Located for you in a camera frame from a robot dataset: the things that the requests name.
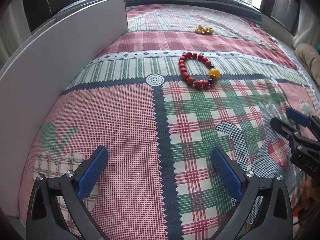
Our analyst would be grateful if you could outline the white curtain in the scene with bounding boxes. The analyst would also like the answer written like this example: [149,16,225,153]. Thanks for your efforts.
[292,0,320,49]
[0,5,32,65]

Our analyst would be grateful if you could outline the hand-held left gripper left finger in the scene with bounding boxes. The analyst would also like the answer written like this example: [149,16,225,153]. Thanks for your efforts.
[27,145,109,240]

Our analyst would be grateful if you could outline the beige cushion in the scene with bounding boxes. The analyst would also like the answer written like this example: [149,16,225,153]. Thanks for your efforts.
[295,43,320,90]

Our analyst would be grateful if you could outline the plaid patchwork quilt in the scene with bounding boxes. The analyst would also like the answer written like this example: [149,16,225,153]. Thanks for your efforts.
[17,4,320,240]

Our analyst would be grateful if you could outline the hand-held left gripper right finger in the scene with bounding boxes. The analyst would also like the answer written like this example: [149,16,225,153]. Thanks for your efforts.
[211,147,293,240]

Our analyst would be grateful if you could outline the black window frame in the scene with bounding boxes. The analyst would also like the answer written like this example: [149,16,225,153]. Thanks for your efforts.
[21,0,78,33]
[260,0,300,34]

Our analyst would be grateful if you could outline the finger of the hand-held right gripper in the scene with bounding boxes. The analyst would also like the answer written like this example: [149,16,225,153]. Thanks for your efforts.
[270,117,300,145]
[286,107,320,140]

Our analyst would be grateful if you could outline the white cardboard box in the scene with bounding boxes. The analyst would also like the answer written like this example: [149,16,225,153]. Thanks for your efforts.
[0,0,129,205]

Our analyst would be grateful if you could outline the red bead bracelet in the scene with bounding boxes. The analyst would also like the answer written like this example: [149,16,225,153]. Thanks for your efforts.
[178,52,222,90]

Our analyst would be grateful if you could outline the gold pearl necklace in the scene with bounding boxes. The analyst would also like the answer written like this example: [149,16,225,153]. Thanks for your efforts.
[194,25,214,35]

